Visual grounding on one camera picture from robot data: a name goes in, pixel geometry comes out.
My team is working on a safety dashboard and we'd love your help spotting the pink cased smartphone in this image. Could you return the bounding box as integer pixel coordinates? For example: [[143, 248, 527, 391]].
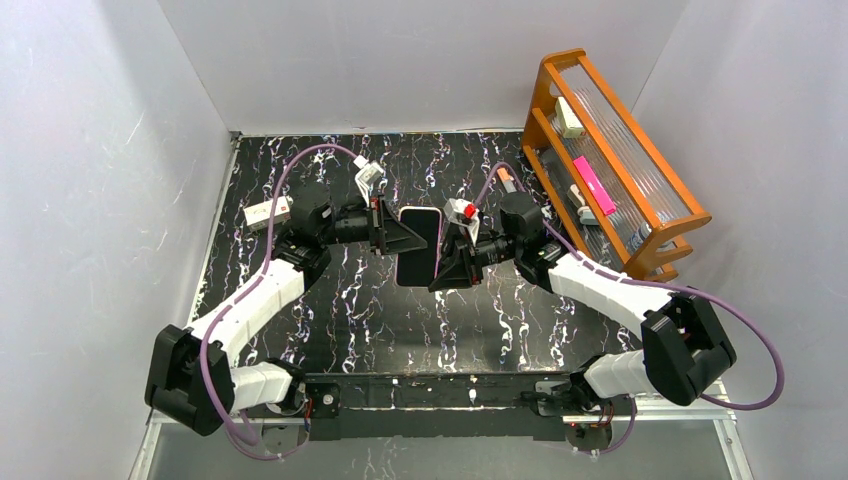
[[395, 206, 443, 287]]

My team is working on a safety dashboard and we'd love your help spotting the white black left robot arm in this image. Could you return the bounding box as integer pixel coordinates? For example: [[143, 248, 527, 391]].
[[144, 186, 428, 436]]

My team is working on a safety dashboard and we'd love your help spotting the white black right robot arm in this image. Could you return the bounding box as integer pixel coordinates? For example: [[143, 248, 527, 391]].
[[428, 191, 737, 409]]

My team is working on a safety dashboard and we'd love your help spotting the orange grey marker pen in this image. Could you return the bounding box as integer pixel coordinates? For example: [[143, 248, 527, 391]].
[[496, 167, 517, 193]]

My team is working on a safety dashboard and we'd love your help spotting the white grey small device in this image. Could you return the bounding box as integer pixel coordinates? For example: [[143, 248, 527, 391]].
[[567, 184, 599, 226]]

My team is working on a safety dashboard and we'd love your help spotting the white red small box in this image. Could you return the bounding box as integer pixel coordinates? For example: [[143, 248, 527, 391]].
[[243, 196, 290, 232]]

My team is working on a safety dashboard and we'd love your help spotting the pink flat box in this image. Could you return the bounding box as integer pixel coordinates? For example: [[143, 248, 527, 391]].
[[573, 156, 617, 216]]

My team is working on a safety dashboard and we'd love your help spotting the orange wooden shelf rack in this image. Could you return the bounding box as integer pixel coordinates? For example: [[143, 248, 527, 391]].
[[521, 49, 712, 282]]

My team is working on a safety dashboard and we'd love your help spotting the cream white box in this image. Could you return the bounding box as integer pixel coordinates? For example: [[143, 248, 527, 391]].
[[552, 96, 587, 139]]

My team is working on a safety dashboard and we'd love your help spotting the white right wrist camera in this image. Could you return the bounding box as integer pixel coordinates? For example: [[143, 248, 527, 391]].
[[443, 198, 481, 246]]

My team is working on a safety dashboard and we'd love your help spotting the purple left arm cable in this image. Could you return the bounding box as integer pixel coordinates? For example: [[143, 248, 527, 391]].
[[198, 143, 362, 462]]

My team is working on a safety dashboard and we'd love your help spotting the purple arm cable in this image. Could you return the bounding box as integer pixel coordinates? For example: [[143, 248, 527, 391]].
[[473, 162, 786, 457], [198, 143, 362, 462]]

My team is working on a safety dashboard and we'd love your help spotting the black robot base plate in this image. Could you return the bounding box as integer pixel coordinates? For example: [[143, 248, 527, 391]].
[[241, 370, 614, 452]]

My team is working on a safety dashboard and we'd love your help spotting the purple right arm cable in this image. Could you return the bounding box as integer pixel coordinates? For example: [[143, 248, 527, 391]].
[[473, 162, 786, 457]]

